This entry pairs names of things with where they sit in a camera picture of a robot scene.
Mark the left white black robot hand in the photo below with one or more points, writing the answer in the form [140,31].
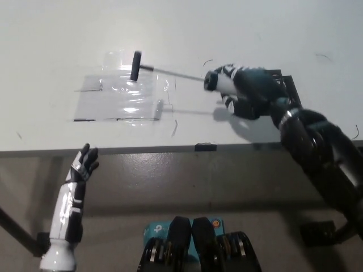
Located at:
[76,181]

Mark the teal router box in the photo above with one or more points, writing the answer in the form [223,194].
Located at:
[156,229]

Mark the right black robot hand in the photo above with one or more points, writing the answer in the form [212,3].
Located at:
[255,90]

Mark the black table leg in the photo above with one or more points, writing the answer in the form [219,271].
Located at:
[17,229]

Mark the black tape edge marker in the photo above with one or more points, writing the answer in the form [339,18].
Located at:
[205,147]

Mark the small white air pump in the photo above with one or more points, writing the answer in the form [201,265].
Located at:
[222,83]

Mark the clear plastic taped sheet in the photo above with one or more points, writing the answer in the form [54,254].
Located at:
[116,99]

